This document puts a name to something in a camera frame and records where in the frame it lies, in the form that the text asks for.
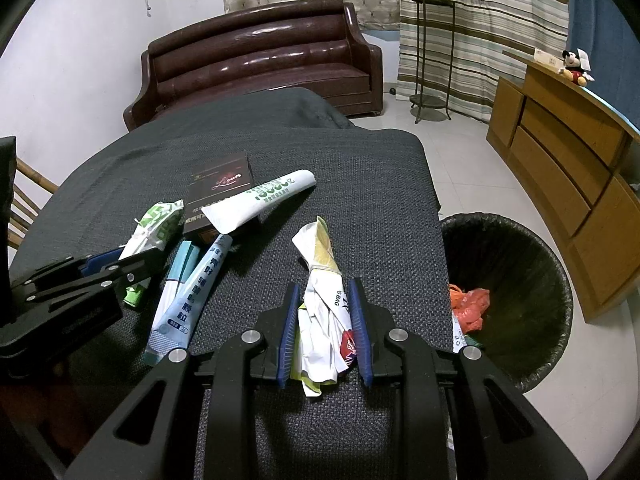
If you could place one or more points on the orange plastic bag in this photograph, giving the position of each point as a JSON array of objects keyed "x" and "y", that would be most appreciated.
[{"x": 470, "y": 307}]

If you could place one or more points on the white toothpaste tube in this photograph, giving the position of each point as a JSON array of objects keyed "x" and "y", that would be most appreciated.
[{"x": 255, "y": 200}]

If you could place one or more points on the striped curtain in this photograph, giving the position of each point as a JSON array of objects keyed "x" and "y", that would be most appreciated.
[{"x": 490, "y": 20}]

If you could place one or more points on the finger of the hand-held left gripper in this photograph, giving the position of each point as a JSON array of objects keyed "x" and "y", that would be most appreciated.
[
  {"x": 120, "y": 275},
  {"x": 100, "y": 263}
]

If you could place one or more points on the light blue toothpaste tube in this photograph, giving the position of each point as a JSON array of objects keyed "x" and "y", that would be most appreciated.
[{"x": 185, "y": 300}]

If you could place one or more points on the person's left forearm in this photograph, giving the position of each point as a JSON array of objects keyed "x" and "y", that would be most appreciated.
[{"x": 35, "y": 395}]

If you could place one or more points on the bamboo chair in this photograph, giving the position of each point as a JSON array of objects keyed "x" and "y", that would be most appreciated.
[{"x": 25, "y": 200}]

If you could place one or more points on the black upright panel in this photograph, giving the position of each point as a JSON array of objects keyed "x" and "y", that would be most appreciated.
[{"x": 7, "y": 190}]

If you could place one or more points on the green and white packet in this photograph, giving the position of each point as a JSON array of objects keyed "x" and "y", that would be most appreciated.
[{"x": 155, "y": 225}]

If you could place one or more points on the dark grey tablecloth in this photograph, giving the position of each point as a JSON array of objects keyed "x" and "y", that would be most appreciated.
[{"x": 350, "y": 180}]

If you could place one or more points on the trash bin with black bag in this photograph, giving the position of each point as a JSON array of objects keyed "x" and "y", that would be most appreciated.
[{"x": 525, "y": 270}]

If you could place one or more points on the white box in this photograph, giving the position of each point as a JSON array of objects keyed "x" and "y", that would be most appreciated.
[{"x": 547, "y": 60}]

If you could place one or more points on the black metal plant stand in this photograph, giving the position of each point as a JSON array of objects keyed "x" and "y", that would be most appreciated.
[{"x": 427, "y": 101}]

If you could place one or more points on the mouse plush toy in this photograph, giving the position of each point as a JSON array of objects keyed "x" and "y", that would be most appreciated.
[{"x": 575, "y": 67}]

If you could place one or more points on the brown leather sofa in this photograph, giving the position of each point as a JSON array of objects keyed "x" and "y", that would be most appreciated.
[{"x": 260, "y": 70}]

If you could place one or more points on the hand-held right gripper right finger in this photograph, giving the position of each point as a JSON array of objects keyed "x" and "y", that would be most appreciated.
[{"x": 359, "y": 330}]

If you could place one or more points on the wooden cabinet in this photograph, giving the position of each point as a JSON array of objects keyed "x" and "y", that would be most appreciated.
[{"x": 565, "y": 170}]

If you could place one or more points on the white printed paper scrap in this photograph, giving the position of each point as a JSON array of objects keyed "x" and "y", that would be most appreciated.
[{"x": 459, "y": 335}]

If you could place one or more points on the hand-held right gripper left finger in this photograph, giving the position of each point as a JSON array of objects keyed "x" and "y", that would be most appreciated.
[{"x": 289, "y": 330}]

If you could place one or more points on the blue curtain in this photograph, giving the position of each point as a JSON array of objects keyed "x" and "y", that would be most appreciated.
[{"x": 600, "y": 20}]

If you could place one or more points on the white paper wrapper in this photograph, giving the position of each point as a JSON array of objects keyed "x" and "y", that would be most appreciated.
[{"x": 320, "y": 300}]

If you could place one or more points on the light blue carton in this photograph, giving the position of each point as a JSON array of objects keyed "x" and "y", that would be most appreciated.
[{"x": 180, "y": 265}]

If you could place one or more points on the dark brown cigarette box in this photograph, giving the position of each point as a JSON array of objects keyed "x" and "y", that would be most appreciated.
[{"x": 220, "y": 180}]

